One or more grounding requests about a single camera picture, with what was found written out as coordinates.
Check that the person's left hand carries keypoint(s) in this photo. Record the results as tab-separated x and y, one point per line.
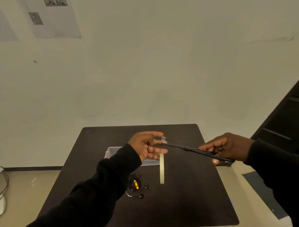
140	146

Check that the person's right hand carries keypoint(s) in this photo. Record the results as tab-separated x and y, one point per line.
233	146

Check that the person's left middle finger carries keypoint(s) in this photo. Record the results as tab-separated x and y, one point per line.
160	150

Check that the person's right thumb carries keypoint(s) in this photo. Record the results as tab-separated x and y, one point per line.
215	161

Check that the person's left thumb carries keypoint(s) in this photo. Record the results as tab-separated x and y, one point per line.
153	134

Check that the beige tape strip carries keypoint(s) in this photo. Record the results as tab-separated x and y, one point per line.
162	170

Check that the black scissors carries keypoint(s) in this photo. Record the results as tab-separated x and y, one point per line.
186	148

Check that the person's right forearm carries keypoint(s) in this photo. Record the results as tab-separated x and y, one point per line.
275	163

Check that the person's left forearm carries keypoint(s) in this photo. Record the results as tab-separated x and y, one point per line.
102	184

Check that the black and yellow earphones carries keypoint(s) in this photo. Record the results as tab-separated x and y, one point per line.
136	184

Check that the clear plastic container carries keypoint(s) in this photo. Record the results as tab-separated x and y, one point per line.
112	150

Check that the dark wooden shelf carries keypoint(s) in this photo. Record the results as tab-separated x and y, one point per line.
280	124

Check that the white paper sheet with code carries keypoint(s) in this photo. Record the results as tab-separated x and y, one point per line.
56	21

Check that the white device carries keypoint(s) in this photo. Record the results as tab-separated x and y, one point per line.
2	205

